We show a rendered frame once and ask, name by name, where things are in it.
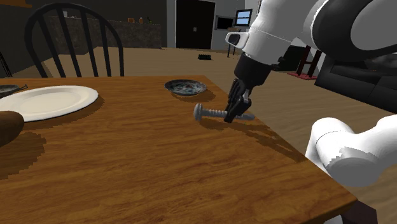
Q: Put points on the blue window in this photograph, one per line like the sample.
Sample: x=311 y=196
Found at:
x=243 y=17

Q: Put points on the red floor mat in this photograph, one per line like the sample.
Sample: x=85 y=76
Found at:
x=299 y=76

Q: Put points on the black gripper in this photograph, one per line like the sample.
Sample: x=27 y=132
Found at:
x=252 y=72

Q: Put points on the brown rounded object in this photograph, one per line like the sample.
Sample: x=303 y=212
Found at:
x=8 y=126

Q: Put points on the white plate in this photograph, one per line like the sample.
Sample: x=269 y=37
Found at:
x=46 y=102

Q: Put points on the black double door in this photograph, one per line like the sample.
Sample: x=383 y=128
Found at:
x=195 y=24

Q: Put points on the dark grey dish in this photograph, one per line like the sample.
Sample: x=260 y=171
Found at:
x=6 y=89

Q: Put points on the dark kitchen counter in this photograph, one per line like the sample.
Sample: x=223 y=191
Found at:
x=136 y=35

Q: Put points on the black sofa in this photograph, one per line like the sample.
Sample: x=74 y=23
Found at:
x=356 y=82

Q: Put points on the small black floor object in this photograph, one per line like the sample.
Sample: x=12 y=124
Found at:
x=204 y=57

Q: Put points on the black spindle-back chair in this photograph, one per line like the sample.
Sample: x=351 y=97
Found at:
x=71 y=40

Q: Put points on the dark wall picture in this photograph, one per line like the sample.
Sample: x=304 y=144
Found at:
x=224 y=23

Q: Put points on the dark patterned bowl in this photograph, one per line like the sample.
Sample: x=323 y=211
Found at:
x=185 y=87

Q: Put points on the red wooden stool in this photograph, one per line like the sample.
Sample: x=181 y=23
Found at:
x=315 y=62

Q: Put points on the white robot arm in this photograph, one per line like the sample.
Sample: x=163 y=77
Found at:
x=279 y=28

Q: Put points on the large grey screw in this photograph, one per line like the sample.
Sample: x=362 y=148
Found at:
x=207 y=113

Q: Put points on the wooden table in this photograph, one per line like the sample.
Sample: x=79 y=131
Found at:
x=149 y=161

